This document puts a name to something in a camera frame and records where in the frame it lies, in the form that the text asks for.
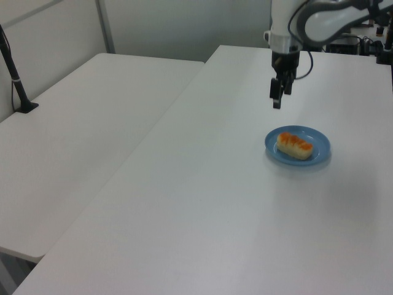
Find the grey partition frame post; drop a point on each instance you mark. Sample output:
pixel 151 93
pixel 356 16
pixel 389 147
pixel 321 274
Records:
pixel 105 24

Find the orange glazed bread loaf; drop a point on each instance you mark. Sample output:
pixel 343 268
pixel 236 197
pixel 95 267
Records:
pixel 294 146

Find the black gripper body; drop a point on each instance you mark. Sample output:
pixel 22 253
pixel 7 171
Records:
pixel 285 63

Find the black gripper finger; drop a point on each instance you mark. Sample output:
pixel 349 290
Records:
pixel 276 92
pixel 289 83

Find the black clamp stand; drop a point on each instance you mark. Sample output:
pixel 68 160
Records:
pixel 385 52

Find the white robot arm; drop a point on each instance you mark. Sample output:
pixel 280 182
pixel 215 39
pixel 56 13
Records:
pixel 280 18

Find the dark equipment box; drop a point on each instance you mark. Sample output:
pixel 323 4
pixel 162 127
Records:
pixel 342 44

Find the blue round plate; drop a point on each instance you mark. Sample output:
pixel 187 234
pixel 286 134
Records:
pixel 321 144

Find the black slanted stand pole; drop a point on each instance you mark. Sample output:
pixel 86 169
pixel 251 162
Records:
pixel 15 80

